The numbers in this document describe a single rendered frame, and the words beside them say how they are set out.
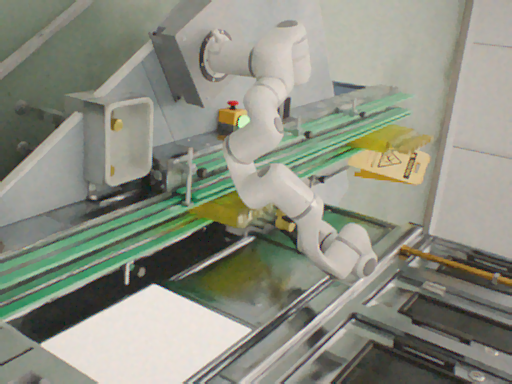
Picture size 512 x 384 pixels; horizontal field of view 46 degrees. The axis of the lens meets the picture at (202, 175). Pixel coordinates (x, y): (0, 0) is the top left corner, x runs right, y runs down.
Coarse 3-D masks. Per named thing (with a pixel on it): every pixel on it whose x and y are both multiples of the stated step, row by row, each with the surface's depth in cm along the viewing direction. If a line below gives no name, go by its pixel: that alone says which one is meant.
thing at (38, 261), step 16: (336, 144) 239; (224, 192) 181; (144, 208) 165; (160, 208) 166; (176, 208) 166; (112, 224) 154; (128, 224) 155; (144, 224) 155; (64, 240) 143; (80, 240) 145; (96, 240) 144; (112, 240) 146; (32, 256) 135; (48, 256) 136; (64, 256) 136; (0, 272) 128; (16, 272) 128; (32, 272) 128; (0, 288) 122
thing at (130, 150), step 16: (128, 112) 168; (144, 112) 165; (128, 128) 169; (144, 128) 167; (112, 144) 166; (128, 144) 171; (144, 144) 168; (112, 160) 167; (128, 160) 172; (144, 160) 170; (128, 176) 164
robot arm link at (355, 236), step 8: (352, 224) 146; (344, 232) 146; (352, 232) 144; (360, 232) 144; (344, 240) 144; (352, 240) 144; (360, 240) 144; (368, 240) 145; (352, 248) 143; (360, 248) 144; (368, 248) 146; (368, 256) 148; (360, 264) 148; (368, 264) 148; (376, 264) 151; (352, 272) 150; (360, 272) 148; (368, 272) 150
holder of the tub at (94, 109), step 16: (112, 96) 162; (128, 96) 163; (144, 96) 164; (96, 112) 154; (96, 128) 155; (96, 144) 157; (96, 160) 158; (96, 176) 160; (96, 192) 167; (112, 192) 169; (128, 192) 170
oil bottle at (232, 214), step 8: (216, 200) 177; (224, 200) 177; (192, 208) 180; (200, 208) 178; (208, 208) 176; (216, 208) 174; (224, 208) 173; (232, 208) 172; (240, 208) 172; (248, 208) 173; (208, 216) 177; (216, 216) 175; (224, 216) 173; (232, 216) 171; (240, 216) 170; (248, 216) 170; (232, 224) 172; (240, 224) 170
